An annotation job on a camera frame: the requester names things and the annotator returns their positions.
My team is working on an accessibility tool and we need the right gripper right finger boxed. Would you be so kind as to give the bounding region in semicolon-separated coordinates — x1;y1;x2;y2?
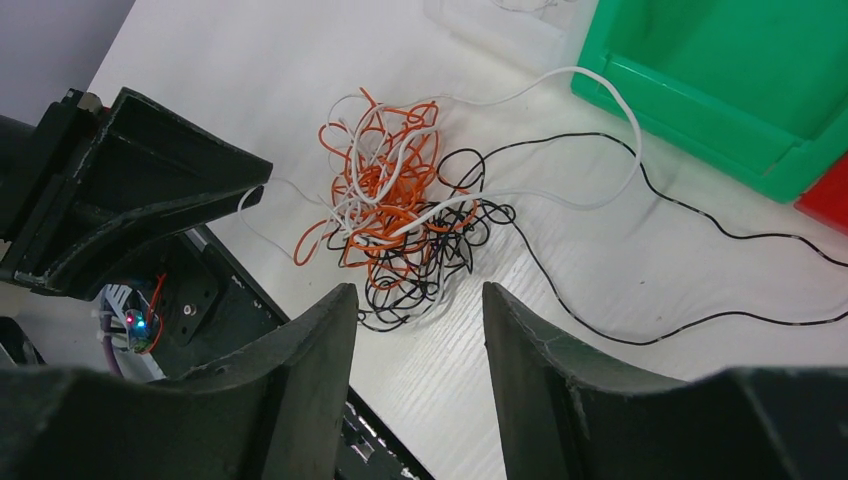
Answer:
482;282;847;479

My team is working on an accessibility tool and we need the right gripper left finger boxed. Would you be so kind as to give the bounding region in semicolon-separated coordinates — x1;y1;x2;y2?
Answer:
1;284;358;479

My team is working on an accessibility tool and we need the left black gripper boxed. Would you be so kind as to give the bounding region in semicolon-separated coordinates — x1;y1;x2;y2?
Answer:
1;87;273;299

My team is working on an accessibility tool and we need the black cable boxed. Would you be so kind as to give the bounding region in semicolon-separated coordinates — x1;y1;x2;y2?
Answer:
325;131;848;346

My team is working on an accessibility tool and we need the orange cable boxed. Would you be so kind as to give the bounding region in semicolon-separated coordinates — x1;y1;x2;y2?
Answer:
293;87;480;291

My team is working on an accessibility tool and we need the white cable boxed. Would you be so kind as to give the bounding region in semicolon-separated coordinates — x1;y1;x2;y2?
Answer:
237;66;644;313

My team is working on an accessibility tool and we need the red plastic bin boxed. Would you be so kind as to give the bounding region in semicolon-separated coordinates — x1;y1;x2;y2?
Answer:
795;154;847;235

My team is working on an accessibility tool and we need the clear plastic bin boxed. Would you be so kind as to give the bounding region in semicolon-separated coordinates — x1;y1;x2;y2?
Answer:
422;0;598;74

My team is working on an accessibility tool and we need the green plastic bin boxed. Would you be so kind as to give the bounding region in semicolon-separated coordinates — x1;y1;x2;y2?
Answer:
579;0;847;203

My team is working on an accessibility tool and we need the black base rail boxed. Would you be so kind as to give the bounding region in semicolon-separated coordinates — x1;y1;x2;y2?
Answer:
99;225;435;480

